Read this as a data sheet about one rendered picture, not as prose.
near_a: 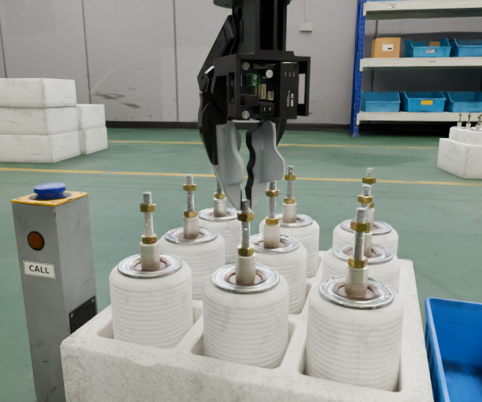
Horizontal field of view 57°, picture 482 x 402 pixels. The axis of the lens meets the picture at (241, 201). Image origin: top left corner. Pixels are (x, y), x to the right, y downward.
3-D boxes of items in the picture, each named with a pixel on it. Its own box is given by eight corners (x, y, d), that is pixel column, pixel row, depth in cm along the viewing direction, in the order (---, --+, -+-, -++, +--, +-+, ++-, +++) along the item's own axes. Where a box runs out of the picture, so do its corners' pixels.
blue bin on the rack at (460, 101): (437, 111, 495) (440, 91, 490) (474, 111, 489) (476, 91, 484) (451, 112, 447) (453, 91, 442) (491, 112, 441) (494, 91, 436)
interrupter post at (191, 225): (179, 238, 63) (178, 216, 62) (190, 234, 65) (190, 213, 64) (191, 242, 62) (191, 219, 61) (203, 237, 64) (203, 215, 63)
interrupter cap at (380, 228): (352, 238, 63) (353, 234, 63) (332, 223, 70) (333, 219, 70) (401, 235, 64) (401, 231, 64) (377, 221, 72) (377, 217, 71)
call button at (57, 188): (53, 203, 58) (51, 188, 57) (28, 202, 59) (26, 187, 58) (73, 197, 61) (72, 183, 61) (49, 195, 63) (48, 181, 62)
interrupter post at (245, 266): (244, 275, 50) (244, 247, 50) (260, 281, 49) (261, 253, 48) (230, 281, 49) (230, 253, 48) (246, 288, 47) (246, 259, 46)
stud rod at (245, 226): (239, 267, 48) (239, 200, 46) (242, 264, 49) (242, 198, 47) (248, 269, 48) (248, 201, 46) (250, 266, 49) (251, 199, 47)
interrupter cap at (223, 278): (243, 262, 54) (243, 257, 54) (294, 281, 49) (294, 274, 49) (196, 281, 49) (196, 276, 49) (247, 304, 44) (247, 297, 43)
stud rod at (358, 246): (359, 282, 44) (364, 210, 43) (349, 280, 45) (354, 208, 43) (362, 279, 45) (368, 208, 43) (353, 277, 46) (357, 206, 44)
